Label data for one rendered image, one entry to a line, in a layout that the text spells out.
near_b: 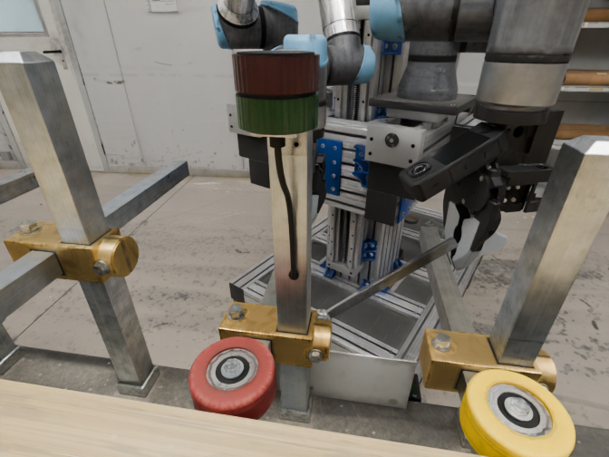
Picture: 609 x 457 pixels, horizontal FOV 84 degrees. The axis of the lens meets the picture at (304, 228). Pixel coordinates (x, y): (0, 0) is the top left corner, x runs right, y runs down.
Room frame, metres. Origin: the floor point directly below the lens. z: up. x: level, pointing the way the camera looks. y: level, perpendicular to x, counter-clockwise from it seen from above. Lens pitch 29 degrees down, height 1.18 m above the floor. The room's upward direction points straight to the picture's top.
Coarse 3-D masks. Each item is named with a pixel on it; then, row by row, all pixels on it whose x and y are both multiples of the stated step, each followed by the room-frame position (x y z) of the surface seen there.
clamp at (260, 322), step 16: (240, 304) 0.34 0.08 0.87; (256, 304) 0.34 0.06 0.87; (224, 320) 0.31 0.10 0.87; (240, 320) 0.31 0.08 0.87; (256, 320) 0.31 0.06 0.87; (272, 320) 0.31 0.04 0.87; (320, 320) 0.31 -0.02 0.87; (224, 336) 0.30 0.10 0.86; (256, 336) 0.29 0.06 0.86; (272, 336) 0.29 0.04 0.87; (288, 336) 0.28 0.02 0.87; (304, 336) 0.28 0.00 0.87; (320, 336) 0.29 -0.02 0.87; (272, 352) 0.29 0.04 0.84; (288, 352) 0.28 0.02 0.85; (304, 352) 0.28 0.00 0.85; (320, 352) 0.28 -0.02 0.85
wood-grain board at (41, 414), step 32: (0, 384) 0.20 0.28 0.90; (32, 384) 0.20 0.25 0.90; (0, 416) 0.17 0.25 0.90; (32, 416) 0.17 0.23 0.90; (64, 416) 0.17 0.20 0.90; (96, 416) 0.17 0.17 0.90; (128, 416) 0.17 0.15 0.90; (160, 416) 0.17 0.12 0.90; (192, 416) 0.17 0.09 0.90; (224, 416) 0.17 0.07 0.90; (0, 448) 0.14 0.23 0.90; (32, 448) 0.14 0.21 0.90; (64, 448) 0.14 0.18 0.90; (96, 448) 0.14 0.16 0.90; (128, 448) 0.14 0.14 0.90; (160, 448) 0.14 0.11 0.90; (192, 448) 0.14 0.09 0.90; (224, 448) 0.14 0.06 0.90; (256, 448) 0.14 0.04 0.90; (288, 448) 0.14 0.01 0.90; (320, 448) 0.14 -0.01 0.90; (352, 448) 0.14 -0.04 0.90; (384, 448) 0.14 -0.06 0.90; (416, 448) 0.14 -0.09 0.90
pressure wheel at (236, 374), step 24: (240, 336) 0.25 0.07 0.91; (216, 360) 0.22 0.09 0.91; (240, 360) 0.22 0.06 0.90; (264, 360) 0.22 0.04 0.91; (192, 384) 0.19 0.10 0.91; (216, 384) 0.20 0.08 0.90; (240, 384) 0.20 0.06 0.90; (264, 384) 0.19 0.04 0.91; (216, 408) 0.17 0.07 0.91; (240, 408) 0.18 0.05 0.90; (264, 408) 0.19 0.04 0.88
